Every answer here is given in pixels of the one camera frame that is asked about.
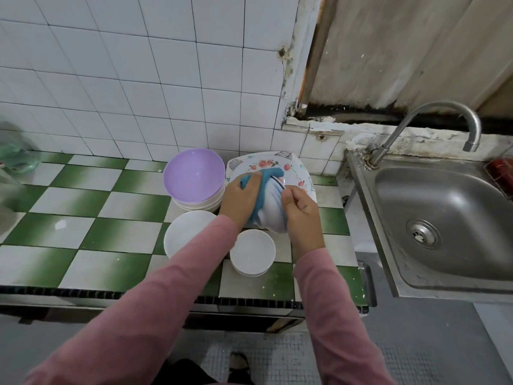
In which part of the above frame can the person's right hand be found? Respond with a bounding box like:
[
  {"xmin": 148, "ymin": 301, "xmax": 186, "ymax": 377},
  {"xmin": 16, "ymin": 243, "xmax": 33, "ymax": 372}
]
[{"xmin": 281, "ymin": 184, "xmax": 327, "ymax": 255}]

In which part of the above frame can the person's left hand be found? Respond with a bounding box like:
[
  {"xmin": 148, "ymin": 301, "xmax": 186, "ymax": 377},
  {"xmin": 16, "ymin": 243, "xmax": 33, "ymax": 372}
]
[{"xmin": 219, "ymin": 172, "xmax": 264, "ymax": 229}]

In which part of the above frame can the blue cleaning cloth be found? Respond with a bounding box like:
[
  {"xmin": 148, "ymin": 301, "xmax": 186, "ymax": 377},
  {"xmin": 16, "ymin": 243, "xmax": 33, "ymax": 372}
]
[{"xmin": 239, "ymin": 166, "xmax": 286, "ymax": 229}]

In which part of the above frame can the white bowl blue rim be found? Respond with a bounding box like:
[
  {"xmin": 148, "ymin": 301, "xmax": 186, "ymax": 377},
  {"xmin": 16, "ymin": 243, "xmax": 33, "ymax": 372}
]
[{"xmin": 255, "ymin": 174, "xmax": 290, "ymax": 234}]

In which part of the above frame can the purple plastic bowl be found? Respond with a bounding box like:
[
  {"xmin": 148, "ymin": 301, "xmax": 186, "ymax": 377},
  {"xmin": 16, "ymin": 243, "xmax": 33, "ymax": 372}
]
[{"xmin": 164, "ymin": 148, "xmax": 227, "ymax": 212}]

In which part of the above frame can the stack of white saucers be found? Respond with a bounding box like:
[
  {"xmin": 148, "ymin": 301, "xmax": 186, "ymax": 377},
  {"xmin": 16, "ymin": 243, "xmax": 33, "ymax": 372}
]
[{"xmin": 229, "ymin": 228, "xmax": 277, "ymax": 278}]

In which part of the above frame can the stack of floral plates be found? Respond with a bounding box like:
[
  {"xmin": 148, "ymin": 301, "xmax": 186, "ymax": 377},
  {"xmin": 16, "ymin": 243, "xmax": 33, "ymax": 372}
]
[{"xmin": 225, "ymin": 150, "xmax": 317, "ymax": 204}]

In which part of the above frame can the person's right forearm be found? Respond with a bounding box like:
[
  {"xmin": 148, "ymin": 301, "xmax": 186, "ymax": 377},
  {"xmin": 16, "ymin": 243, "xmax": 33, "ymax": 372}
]
[{"xmin": 292, "ymin": 246, "xmax": 398, "ymax": 385}]

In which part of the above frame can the person's left forearm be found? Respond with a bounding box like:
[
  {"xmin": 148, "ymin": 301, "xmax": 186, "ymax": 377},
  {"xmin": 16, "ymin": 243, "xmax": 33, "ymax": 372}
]
[{"xmin": 24, "ymin": 215, "xmax": 242, "ymax": 385}]

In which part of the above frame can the green checkered tile countertop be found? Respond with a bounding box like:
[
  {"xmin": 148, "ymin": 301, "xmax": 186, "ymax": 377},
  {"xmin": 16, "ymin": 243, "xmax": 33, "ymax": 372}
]
[{"xmin": 0, "ymin": 150, "xmax": 371, "ymax": 313}]

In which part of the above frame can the person's right leg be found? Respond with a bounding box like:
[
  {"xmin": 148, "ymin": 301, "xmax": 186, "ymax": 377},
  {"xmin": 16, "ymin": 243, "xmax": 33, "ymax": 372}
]
[{"xmin": 228, "ymin": 352, "xmax": 256, "ymax": 385}]

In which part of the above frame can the person's leg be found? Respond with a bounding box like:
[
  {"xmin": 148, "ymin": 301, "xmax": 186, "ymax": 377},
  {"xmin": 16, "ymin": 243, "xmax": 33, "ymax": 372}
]
[
  {"xmin": 228, "ymin": 352, "xmax": 256, "ymax": 385},
  {"xmin": 156, "ymin": 358, "xmax": 217, "ymax": 385}
]

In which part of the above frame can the person's left leg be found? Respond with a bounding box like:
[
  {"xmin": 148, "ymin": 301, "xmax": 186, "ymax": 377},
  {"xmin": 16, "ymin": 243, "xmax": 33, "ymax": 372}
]
[{"xmin": 156, "ymin": 358, "xmax": 217, "ymax": 385}]

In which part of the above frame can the stainless steel sink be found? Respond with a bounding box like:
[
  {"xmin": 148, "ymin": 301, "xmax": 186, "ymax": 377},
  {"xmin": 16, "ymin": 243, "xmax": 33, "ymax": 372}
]
[{"xmin": 346, "ymin": 148, "xmax": 513, "ymax": 303}]

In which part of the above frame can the chrome faucet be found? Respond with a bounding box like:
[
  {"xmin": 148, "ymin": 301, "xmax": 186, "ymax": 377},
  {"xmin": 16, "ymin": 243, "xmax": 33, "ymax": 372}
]
[{"xmin": 366, "ymin": 101, "xmax": 483, "ymax": 169}]

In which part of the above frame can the weathered wooden board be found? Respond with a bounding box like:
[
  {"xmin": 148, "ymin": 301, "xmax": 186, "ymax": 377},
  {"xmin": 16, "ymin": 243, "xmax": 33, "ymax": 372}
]
[{"xmin": 298, "ymin": 0, "xmax": 513, "ymax": 125}]

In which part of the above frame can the red plastic cutlery cup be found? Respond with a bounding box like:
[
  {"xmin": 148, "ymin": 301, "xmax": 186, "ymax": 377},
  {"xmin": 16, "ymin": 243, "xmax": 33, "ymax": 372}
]
[{"xmin": 486, "ymin": 156, "xmax": 513, "ymax": 197}]

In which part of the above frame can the clear bottle with green liquid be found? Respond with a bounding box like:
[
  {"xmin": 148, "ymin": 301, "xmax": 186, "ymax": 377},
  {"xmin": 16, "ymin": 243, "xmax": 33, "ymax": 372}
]
[{"xmin": 0, "ymin": 128, "xmax": 43, "ymax": 177}]

